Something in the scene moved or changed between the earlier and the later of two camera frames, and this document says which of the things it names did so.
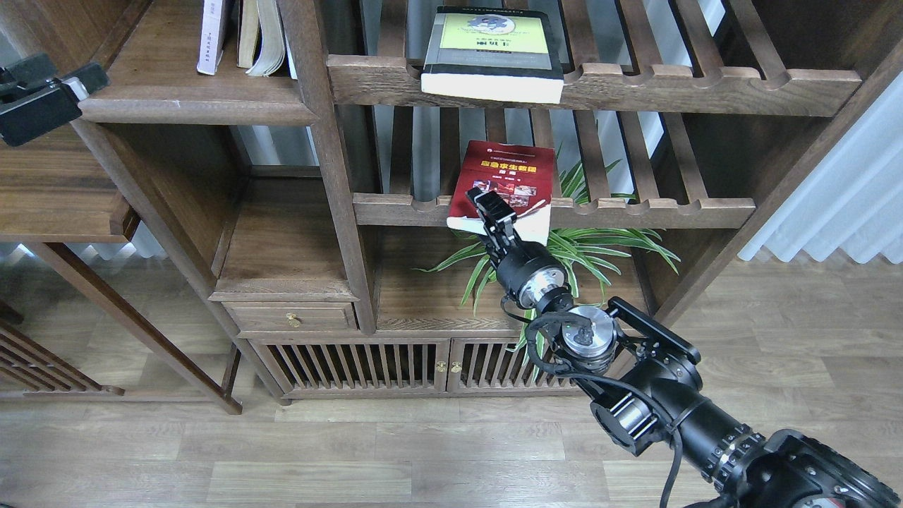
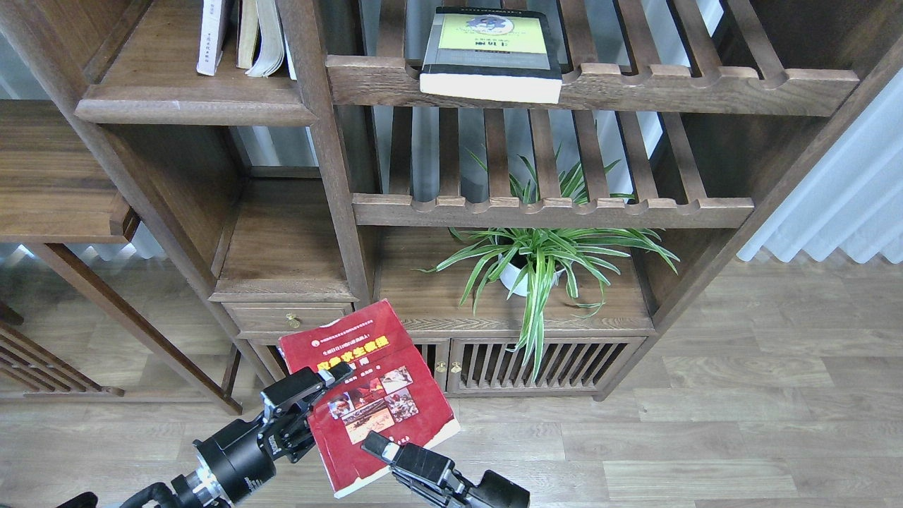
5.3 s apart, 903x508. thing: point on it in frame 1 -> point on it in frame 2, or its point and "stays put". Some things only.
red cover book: [523, 174] -> [389, 392]
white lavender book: [212, 41] stays put
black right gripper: [520, 266] -> [432, 480]
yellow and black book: [506, 53] stays put
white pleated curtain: [852, 202] stays put
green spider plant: [586, 255] stays put
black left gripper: [33, 116] -> [241, 458]
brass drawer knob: [293, 322] stays put
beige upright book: [247, 34] stays put
